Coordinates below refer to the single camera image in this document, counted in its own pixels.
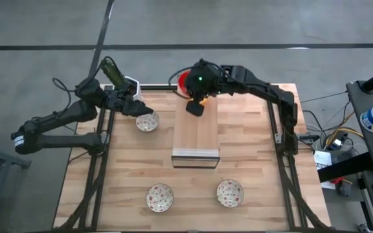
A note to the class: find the wooden block stand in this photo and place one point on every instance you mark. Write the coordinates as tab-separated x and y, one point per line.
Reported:
196	136

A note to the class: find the small red grey tool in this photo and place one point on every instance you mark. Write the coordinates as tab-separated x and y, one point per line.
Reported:
343	187

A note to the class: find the red round dish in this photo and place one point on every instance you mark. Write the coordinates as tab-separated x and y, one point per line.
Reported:
181	84

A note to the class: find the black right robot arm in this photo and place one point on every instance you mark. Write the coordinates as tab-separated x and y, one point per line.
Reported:
270	92

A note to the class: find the grey metal cart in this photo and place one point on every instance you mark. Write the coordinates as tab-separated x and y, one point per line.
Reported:
371	149

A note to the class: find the white paper sheet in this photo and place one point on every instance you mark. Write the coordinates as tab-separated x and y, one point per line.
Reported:
323	161

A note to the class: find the small green bowl floral inside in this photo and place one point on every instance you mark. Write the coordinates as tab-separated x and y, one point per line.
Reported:
147	123

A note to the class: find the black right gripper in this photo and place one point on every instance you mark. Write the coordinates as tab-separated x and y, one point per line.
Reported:
202	84

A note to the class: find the green cactus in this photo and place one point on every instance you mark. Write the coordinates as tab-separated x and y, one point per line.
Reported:
113	72

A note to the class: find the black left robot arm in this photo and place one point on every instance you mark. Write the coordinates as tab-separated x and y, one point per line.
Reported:
60	116

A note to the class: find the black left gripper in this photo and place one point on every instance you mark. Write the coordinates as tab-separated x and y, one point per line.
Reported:
117	100

